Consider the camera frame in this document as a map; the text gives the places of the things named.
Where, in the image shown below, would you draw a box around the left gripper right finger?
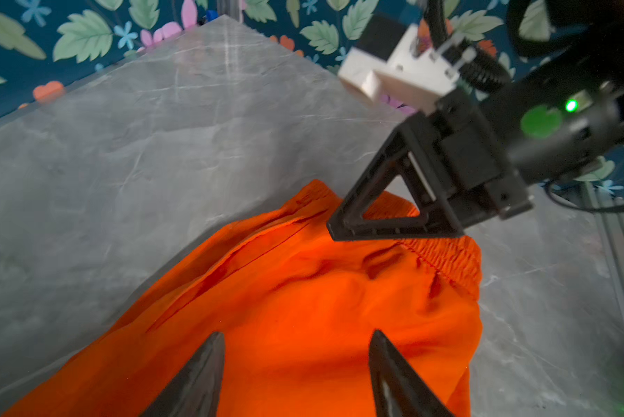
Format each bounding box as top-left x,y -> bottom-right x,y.
369,330 -> 453,417

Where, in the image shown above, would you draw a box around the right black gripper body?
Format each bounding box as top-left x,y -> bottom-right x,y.
410,90 -> 534,229

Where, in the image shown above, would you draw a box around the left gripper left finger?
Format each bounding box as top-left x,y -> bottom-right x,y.
141,332 -> 225,417

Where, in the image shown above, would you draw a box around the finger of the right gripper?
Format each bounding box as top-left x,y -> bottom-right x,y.
327,126 -> 464,242

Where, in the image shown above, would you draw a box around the orange shorts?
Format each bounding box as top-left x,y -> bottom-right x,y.
8,181 -> 482,416

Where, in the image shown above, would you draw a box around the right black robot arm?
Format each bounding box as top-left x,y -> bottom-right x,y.
327,1 -> 624,242

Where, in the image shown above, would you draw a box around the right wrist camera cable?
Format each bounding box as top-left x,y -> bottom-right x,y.
423,0 -> 514,95

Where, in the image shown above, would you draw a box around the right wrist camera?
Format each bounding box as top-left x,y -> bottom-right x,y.
337,15 -> 459,115

